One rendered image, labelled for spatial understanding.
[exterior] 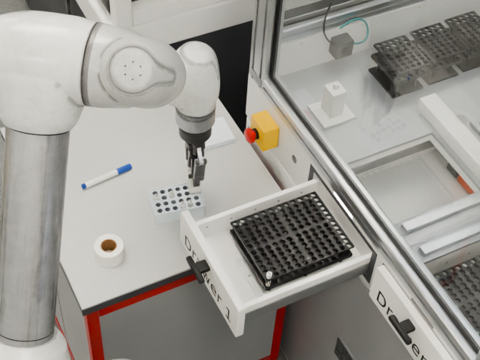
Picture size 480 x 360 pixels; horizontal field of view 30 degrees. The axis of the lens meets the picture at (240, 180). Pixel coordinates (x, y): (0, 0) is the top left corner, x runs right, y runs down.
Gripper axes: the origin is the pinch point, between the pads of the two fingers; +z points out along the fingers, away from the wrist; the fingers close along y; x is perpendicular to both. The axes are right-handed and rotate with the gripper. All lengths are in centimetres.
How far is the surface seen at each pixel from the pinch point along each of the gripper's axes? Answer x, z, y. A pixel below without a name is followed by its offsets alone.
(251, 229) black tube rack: -7.5, -6.1, -22.2
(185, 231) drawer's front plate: 6.6, -4.8, -18.2
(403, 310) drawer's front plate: -32, -7, -51
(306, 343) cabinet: -28, 55, -20
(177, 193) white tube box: 4.1, 4.3, 0.5
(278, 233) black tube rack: -13.2, -6.1, -24.6
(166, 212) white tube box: 8.2, 4.3, -4.8
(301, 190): -22.7, -4.6, -12.7
